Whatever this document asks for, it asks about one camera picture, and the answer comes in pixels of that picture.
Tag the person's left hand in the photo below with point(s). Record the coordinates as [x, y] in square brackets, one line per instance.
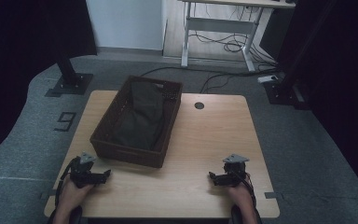
[71, 194]

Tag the brown woven basket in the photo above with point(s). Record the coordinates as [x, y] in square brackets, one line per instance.
[127, 155]

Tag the white metal desk frame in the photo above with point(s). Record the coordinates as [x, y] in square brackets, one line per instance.
[220, 25]

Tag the black tape floor marking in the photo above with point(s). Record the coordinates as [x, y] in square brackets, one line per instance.
[72, 123]

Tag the black stand with base plate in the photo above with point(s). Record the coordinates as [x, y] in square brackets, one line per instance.
[71, 82]
[279, 93]

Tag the dark pleated skirt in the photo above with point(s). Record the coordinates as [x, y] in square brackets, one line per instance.
[143, 118]

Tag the black curtain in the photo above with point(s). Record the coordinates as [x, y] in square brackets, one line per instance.
[348, 93]
[12, 62]

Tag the round dark table grommet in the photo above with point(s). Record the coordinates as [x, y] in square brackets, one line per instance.
[199, 105]

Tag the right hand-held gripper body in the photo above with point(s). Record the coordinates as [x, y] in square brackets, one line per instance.
[234, 174]

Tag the dark box under desk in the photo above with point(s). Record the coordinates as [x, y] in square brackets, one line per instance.
[275, 34]

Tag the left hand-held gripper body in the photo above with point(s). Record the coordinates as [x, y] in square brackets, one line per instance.
[82, 174]

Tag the person's right hand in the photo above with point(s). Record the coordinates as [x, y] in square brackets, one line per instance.
[240, 196]

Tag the white power strip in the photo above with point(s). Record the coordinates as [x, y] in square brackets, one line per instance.
[267, 79]

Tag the grey tape piece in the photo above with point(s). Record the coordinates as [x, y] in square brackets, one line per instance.
[45, 195]
[270, 195]

